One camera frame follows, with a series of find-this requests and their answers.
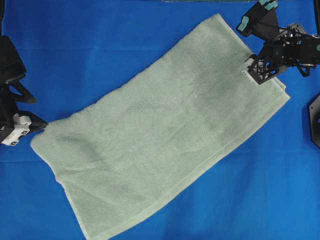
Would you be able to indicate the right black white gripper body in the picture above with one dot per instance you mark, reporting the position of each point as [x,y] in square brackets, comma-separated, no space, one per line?
[278,54]

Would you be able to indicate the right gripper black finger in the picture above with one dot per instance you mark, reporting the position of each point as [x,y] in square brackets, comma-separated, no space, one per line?
[264,19]
[246,25]

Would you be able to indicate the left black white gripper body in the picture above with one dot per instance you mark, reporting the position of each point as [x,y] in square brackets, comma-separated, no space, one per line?
[12,70]

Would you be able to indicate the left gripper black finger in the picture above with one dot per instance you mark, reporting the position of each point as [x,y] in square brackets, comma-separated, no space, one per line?
[37,123]
[24,95]

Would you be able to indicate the sage green bath towel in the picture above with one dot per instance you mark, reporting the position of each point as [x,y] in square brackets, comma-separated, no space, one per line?
[126,156]

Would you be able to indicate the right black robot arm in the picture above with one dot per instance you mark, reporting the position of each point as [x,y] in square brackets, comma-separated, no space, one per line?
[310,52]

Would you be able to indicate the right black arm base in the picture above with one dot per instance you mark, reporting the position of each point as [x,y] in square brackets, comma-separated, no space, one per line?
[311,122]

